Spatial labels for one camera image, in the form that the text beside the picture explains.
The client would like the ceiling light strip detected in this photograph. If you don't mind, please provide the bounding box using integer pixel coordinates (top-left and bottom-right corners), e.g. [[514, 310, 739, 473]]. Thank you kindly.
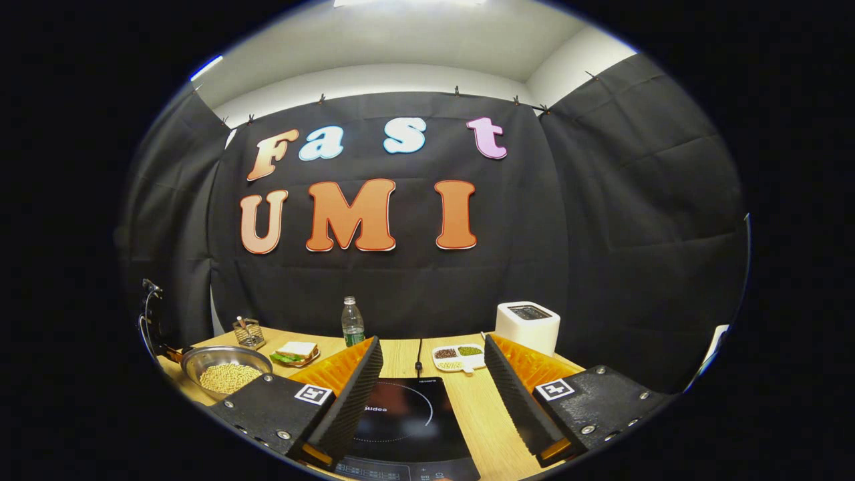
[[189, 55, 224, 82]]

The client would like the white toaster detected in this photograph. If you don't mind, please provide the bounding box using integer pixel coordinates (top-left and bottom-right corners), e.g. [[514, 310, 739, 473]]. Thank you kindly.
[[495, 301, 561, 357]]

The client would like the wire mesh utensil holder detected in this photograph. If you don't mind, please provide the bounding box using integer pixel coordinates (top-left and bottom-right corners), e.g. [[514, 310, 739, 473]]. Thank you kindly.
[[232, 316, 266, 351]]

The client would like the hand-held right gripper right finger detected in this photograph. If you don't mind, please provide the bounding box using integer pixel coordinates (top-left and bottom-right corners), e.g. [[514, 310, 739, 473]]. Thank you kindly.
[[483, 334, 672, 468]]

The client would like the row of cloth clips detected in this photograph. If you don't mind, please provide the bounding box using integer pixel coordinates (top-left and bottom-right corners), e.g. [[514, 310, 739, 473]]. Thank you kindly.
[[192, 69, 602, 128]]

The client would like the white divided dish of beans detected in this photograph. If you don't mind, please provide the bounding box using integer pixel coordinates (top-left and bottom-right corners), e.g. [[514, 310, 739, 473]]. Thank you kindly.
[[432, 343, 486, 373]]

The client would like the black backdrop cloth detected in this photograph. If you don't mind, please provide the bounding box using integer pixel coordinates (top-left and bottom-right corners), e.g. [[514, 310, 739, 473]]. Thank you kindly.
[[114, 53, 749, 395]]

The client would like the stainless steel pot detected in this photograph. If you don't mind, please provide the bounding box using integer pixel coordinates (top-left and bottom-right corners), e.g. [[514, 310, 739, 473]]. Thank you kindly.
[[180, 345, 273, 402]]

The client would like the sandwich on white plate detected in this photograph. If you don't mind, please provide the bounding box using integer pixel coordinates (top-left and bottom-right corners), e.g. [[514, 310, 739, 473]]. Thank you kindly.
[[269, 341, 320, 368]]

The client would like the pile of yellow soybeans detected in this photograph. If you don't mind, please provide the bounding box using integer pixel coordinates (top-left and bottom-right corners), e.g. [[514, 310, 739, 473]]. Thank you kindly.
[[199, 363, 263, 395]]

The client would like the white board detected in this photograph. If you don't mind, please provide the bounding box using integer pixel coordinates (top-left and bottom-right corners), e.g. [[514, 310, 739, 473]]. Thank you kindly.
[[701, 324, 730, 375]]

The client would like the ceiling light panel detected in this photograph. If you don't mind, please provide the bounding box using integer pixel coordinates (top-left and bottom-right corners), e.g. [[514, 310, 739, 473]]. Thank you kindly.
[[334, 0, 488, 9]]

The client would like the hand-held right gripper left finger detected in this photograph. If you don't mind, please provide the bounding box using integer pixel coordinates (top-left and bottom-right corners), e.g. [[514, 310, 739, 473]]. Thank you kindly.
[[200, 336, 385, 472]]

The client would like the black induction cooktop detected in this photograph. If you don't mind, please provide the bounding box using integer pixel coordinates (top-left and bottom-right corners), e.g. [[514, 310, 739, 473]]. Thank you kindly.
[[334, 376, 482, 481]]

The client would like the clear plastic water bottle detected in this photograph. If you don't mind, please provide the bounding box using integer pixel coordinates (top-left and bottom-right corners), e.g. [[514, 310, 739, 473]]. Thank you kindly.
[[341, 296, 365, 347]]

